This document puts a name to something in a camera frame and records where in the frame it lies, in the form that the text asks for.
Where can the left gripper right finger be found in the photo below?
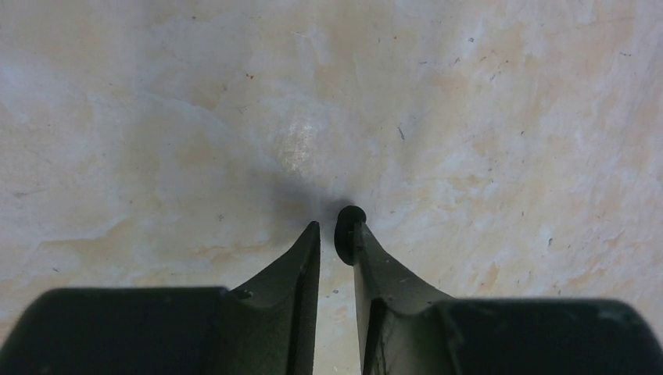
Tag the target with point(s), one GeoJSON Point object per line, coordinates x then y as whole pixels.
{"type": "Point", "coordinates": [407, 326]}

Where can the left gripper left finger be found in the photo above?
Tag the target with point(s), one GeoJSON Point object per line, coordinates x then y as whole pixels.
{"type": "Point", "coordinates": [265, 326]}

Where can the black earbud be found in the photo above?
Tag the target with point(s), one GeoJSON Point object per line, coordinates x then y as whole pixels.
{"type": "Point", "coordinates": [346, 222]}

